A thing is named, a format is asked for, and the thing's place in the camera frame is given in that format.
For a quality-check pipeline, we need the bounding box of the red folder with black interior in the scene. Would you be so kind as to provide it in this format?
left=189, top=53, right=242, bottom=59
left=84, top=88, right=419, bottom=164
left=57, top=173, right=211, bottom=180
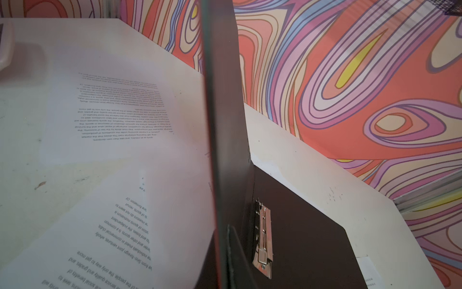
left=196, top=1, right=366, bottom=289

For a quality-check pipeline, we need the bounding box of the printed paper sheet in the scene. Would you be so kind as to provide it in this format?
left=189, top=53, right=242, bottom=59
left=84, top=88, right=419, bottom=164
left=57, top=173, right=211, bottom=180
left=40, top=61, right=209, bottom=166
left=356, top=256, right=385, bottom=289
left=1, top=163, right=214, bottom=289

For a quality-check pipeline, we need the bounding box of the printed paper sheet back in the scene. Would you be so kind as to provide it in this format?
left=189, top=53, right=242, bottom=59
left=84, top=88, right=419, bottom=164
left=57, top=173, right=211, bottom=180
left=356, top=256, right=385, bottom=289

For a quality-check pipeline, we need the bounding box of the white calculator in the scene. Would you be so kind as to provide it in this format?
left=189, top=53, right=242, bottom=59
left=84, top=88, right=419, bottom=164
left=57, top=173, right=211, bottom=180
left=0, top=21, right=15, bottom=71

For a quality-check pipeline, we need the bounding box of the black wire basket back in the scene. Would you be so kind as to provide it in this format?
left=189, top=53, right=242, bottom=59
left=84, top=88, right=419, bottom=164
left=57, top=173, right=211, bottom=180
left=429, top=0, right=462, bottom=16

